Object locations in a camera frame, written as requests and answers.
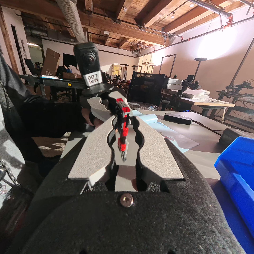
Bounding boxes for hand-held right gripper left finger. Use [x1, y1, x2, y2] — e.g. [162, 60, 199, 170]
[67, 115, 117, 186]

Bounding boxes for person's tan trousers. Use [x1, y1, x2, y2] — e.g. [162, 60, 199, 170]
[32, 131, 72, 158]

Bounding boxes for person's left hand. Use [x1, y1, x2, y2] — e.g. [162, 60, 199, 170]
[80, 107, 106, 128]

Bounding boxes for person's left forearm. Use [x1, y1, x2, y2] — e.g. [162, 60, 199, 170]
[19, 95, 96, 139]

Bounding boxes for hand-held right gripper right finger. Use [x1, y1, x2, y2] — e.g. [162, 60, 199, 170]
[133, 116, 184, 181]

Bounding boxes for large cardboard box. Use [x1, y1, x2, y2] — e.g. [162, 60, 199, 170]
[41, 48, 61, 77]

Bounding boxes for light blue instruction booklet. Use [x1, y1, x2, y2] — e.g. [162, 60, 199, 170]
[129, 110, 200, 153]

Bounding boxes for black white braided cord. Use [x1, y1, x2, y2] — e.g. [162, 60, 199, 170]
[0, 158, 22, 188]

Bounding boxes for person's grey shirt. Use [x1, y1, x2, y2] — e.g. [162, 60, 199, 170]
[0, 103, 27, 185]

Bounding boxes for dark grey box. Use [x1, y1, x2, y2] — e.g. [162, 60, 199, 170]
[219, 128, 254, 149]

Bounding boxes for black metal frame stand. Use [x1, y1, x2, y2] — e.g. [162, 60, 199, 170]
[161, 54, 177, 75]

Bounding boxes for black monitor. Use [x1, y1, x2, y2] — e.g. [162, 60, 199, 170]
[63, 53, 78, 68]

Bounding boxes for blue plastic bin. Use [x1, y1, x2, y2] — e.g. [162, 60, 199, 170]
[214, 136, 254, 239]

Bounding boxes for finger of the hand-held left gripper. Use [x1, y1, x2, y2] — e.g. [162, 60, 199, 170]
[108, 87, 128, 117]
[86, 97, 112, 123]

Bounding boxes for grey desk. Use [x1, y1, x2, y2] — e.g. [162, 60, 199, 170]
[60, 110, 254, 199]

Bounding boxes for black workbench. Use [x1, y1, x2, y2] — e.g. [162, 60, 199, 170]
[18, 74, 89, 102]

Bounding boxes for wooden top table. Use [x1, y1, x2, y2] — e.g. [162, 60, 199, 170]
[161, 90, 236, 122]

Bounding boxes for black cable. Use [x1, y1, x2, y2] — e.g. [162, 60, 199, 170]
[190, 119, 224, 137]

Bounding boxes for silver air duct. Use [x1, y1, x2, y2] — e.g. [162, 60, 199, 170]
[56, 0, 86, 43]

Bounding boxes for silver ceiling pipe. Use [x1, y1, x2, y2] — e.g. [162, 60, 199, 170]
[187, 0, 233, 18]

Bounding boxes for red grey toy brick model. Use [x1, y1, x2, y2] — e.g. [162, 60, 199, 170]
[110, 98, 133, 161]

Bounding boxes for black mesh chair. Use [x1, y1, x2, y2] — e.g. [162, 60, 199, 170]
[127, 71, 165, 106]

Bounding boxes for black floor lamp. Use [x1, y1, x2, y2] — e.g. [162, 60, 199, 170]
[194, 58, 208, 77]

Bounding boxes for black flat device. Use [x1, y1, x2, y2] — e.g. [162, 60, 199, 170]
[164, 112, 192, 125]

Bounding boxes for white foam sheets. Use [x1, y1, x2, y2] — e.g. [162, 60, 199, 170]
[183, 89, 211, 98]

